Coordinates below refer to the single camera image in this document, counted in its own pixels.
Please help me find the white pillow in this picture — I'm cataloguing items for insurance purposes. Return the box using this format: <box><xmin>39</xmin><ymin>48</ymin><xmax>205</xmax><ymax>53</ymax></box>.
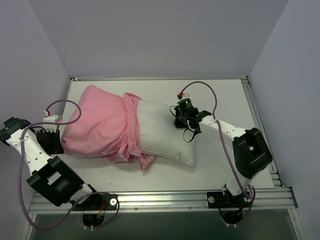
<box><xmin>136</xmin><ymin>99</ymin><xmax>220</xmax><ymax>168</ymax></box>

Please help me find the pink pillowcase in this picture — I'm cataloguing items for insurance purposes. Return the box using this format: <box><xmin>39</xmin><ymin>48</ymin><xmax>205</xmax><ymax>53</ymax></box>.
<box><xmin>61</xmin><ymin>85</ymin><xmax>153</xmax><ymax>170</ymax></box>

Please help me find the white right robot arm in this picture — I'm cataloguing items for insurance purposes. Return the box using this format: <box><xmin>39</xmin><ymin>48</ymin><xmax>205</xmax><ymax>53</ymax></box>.
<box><xmin>172</xmin><ymin>104</ymin><xmax>273</xmax><ymax>207</ymax></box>

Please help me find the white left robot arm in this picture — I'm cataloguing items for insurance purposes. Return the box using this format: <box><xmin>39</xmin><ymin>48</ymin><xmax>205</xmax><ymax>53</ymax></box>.
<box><xmin>0</xmin><ymin>115</ymin><xmax>101</xmax><ymax>210</ymax></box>

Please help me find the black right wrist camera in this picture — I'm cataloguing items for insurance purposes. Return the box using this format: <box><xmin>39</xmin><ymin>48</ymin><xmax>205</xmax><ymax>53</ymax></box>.
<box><xmin>177</xmin><ymin>98</ymin><xmax>194</xmax><ymax>114</ymax></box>

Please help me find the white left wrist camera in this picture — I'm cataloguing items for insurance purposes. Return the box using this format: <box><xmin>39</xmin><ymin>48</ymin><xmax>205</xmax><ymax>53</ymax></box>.
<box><xmin>42</xmin><ymin>115</ymin><xmax>63</xmax><ymax>133</ymax></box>

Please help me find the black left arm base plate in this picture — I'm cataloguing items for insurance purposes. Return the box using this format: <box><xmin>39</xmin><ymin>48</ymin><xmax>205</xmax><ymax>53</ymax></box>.
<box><xmin>73</xmin><ymin>193</ymin><xmax>118</xmax><ymax>212</ymax></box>

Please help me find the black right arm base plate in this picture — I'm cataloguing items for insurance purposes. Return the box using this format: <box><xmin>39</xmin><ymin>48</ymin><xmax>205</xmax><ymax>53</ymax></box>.
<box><xmin>206</xmin><ymin>190</ymin><xmax>249</xmax><ymax>209</ymax></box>

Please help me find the aluminium front frame rail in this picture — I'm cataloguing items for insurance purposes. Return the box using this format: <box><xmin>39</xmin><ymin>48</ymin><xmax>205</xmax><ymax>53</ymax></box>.
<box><xmin>28</xmin><ymin>188</ymin><xmax>298</xmax><ymax>215</ymax></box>

